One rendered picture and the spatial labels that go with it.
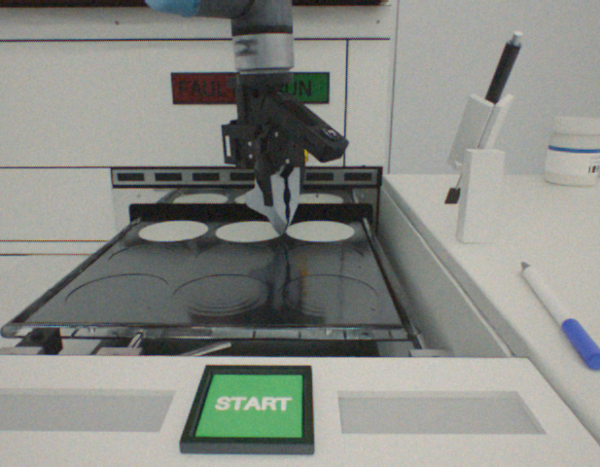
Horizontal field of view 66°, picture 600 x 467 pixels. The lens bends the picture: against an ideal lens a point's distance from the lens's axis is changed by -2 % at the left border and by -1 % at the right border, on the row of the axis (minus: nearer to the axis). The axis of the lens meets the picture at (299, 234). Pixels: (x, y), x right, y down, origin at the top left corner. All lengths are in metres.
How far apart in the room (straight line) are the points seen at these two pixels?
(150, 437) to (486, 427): 0.15
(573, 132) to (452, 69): 1.61
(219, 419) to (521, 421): 0.14
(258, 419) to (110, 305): 0.30
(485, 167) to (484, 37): 1.97
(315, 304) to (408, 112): 1.89
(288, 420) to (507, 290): 0.20
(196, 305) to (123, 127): 0.42
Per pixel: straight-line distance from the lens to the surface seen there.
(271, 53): 0.58
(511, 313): 0.33
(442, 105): 2.34
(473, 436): 0.23
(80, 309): 0.50
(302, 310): 0.45
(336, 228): 0.70
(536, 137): 2.52
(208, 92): 0.77
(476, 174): 0.44
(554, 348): 0.30
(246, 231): 0.68
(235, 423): 0.22
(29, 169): 0.90
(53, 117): 0.86
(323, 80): 0.75
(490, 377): 0.27
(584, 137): 0.77
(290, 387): 0.24
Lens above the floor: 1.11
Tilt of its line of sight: 18 degrees down
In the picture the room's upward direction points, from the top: straight up
